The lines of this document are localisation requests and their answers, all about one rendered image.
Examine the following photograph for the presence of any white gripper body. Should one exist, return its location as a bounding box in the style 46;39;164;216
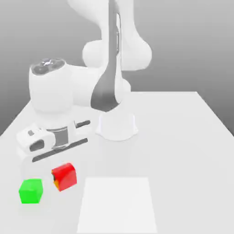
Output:
30;137;90;166

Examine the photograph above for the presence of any small red cube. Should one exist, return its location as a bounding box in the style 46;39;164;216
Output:
51;162;78;192

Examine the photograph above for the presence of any small green cube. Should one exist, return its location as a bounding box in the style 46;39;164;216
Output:
18;178;44;204

